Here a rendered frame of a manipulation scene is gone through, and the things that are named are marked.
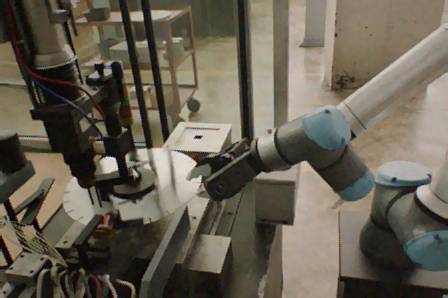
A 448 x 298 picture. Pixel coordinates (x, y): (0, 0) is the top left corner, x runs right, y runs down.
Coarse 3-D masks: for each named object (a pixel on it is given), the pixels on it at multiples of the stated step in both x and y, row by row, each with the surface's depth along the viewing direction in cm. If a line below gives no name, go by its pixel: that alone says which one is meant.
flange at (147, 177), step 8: (144, 168) 101; (144, 176) 98; (152, 176) 98; (128, 184) 95; (136, 184) 95; (144, 184) 95; (152, 184) 96; (120, 192) 93; (128, 192) 93; (136, 192) 93
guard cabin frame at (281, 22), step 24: (120, 0) 122; (144, 0) 121; (288, 0) 111; (144, 24) 124; (288, 24) 115; (72, 48) 135; (288, 48) 119; (288, 72) 123; (288, 96) 128; (144, 120) 142; (24, 144) 161; (48, 144) 158; (96, 144) 152; (144, 144) 148
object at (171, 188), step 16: (112, 160) 108; (128, 160) 107; (160, 160) 106; (176, 160) 106; (160, 176) 100; (176, 176) 99; (64, 192) 97; (80, 192) 96; (144, 192) 94; (160, 192) 94; (176, 192) 93; (192, 192) 93; (64, 208) 91; (80, 208) 90; (96, 208) 90; (112, 208) 90; (128, 208) 89; (144, 208) 89; (160, 208) 88; (176, 208) 88; (128, 224) 85; (144, 224) 84
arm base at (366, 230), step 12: (372, 228) 97; (384, 228) 94; (360, 240) 102; (372, 240) 98; (384, 240) 95; (396, 240) 93; (372, 252) 97; (384, 252) 95; (396, 252) 94; (384, 264) 96; (396, 264) 95; (408, 264) 95
